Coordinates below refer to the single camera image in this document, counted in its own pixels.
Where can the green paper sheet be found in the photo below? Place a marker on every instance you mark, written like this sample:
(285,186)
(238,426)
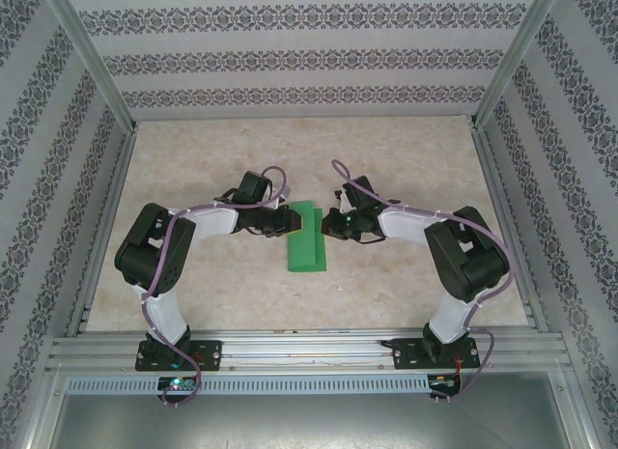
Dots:
(301,256)

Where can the aluminium frame post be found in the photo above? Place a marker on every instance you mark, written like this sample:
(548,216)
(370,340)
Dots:
(519,58)
(96,63)

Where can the long aluminium mounting rail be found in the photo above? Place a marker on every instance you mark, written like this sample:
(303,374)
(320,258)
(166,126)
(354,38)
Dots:
(309,347)

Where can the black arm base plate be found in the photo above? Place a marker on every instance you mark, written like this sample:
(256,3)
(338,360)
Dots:
(405,355)
(212,355)

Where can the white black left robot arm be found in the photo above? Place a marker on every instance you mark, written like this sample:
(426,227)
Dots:
(164,318)

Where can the aluminium side rail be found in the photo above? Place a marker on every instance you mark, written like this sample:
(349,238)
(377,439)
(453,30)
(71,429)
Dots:
(107,217)
(488,169)

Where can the small LED circuit board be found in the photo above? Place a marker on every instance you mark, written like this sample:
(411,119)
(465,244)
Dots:
(176,384)
(444,382)

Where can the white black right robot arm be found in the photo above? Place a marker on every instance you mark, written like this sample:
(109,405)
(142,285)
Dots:
(449,318)

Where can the grey sheet metal panel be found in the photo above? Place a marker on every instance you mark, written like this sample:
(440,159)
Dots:
(309,420)

